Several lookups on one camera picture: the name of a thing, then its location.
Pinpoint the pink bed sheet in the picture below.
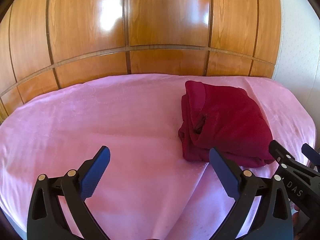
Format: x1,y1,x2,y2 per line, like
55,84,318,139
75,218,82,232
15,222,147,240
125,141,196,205
0,73,317,240

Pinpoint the wooden wardrobe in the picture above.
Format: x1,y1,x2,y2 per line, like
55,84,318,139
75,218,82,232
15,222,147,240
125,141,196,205
1,0,281,120

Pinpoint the dark red garment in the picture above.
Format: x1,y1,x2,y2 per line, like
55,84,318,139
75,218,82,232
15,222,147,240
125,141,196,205
178,80,274,168

